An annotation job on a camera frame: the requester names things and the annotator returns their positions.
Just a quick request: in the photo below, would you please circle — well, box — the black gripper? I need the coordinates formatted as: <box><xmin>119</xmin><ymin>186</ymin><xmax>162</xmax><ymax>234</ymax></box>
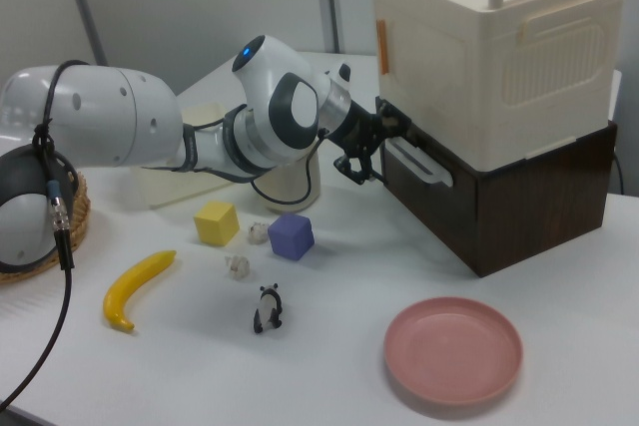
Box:
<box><xmin>328</xmin><ymin>97</ymin><xmax>418</xmax><ymax>186</ymax></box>

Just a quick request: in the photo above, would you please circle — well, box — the wooden drawer with white handle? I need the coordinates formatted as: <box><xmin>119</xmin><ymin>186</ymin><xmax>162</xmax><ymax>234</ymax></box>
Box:
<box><xmin>381</xmin><ymin>134</ymin><xmax>479</xmax><ymax>230</ymax></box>

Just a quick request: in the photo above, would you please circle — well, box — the dark wooden drawer cabinet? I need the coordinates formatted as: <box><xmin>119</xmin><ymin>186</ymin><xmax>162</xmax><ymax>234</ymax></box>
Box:
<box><xmin>374</xmin><ymin>95</ymin><xmax>619</xmax><ymax>278</ymax></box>

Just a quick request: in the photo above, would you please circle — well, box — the cream open plastic bin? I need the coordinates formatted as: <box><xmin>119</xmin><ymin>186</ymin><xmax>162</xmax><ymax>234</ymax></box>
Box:
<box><xmin>133</xmin><ymin>101</ymin><xmax>242</xmax><ymax>209</ymax></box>

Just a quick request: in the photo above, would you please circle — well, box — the orange tape strip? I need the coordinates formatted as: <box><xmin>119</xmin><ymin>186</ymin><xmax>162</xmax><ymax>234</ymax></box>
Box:
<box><xmin>374</xmin><ymin>20</ymin><xmax>391</xmax><ymax>74</ymax></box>

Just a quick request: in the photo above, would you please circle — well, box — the beige lidded trash can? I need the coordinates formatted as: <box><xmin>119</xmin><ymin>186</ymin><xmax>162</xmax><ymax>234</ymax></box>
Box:
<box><xmin>252</xmin><ymin>146</ymin><xmax>321</xmax><ymax>213</ymax></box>

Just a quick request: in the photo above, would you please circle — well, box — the purple cube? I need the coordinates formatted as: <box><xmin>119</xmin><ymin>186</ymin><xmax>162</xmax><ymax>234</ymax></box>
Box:
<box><xmin>267</xmin><ymin>213</ymin><xmax>316</xmax><ymax>263</ymax></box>

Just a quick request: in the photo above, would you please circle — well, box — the crumpled paper ball upper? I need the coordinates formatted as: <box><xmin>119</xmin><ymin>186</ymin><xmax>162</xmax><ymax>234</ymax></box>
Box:
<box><xmin>247</xmin><ymin>219</ymin><xmax>269</xmax><ymax>245</ymax></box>

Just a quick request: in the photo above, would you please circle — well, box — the crumpled paper ball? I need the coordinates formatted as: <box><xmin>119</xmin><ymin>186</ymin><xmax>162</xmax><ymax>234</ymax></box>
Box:
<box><xmin>247</xmin><ymin>219</ymin><xmax>269</xmax><ymax>245</ymax></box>
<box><xmin>224</xmin><ymin>253</ymin><xmax>251</xmax><ymax>281</ymax></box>

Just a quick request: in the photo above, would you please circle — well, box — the yellow cube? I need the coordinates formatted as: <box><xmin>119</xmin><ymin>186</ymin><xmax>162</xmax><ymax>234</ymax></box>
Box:
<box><xmin>193</xmin><ymin>200</ymin><xmax>241</xmax><ymax>247</ymax></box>

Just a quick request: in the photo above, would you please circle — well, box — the crumpled paper ball lower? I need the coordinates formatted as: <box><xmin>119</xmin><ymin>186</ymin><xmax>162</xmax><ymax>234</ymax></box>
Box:
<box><xmin>224</xmin><ymin>253</ymin><xmax>251</xmax><ymax>281</ymax></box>

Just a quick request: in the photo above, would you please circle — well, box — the panda figurine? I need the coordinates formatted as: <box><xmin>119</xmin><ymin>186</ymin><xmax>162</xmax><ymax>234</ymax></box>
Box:
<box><xmin>252</xmin><ymin>283</ymin><xmax>285</xmax><ymax>335</ymax></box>

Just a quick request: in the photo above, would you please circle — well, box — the pink plate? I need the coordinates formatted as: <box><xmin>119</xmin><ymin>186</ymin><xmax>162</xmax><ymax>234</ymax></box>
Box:
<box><xmin>382</xmin><ymin>296</ymin><xmax>524</xmax><ymax>407</ymax></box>

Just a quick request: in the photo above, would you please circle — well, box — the yellow banana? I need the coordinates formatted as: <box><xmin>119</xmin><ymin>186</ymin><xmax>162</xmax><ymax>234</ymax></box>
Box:
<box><xmin>102</xmin><ymin>248</ymin><xmax>178</xmax><ymax>332</ymax></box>

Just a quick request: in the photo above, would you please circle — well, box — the wicker basket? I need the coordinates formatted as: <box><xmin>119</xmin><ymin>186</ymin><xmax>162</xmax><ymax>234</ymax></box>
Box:
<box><xmin>0</xmin><ymin>169</ymin><xmax>92</xmax><ymax>283</ymax></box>

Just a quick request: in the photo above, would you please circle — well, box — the cream plastic box with handle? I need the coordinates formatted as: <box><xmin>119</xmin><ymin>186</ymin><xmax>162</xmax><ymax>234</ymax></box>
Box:
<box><xmin>367</xmin><ymin>0</ymin><xmax>628</xmax><ymax>172</ymax></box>

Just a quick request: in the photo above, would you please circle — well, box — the thin black cable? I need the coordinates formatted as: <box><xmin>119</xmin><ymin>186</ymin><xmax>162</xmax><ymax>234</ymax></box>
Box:
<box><xmin>612</xmin><ymin>154</ymin><xmax>625</xmax><ymax>196</ymax></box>

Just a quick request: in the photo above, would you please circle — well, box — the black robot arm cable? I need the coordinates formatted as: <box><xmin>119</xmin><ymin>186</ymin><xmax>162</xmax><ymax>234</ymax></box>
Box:
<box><xmin>0</xmin><ymin>59</ymin><xmax>325</xmax><ymax>410</ymax></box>

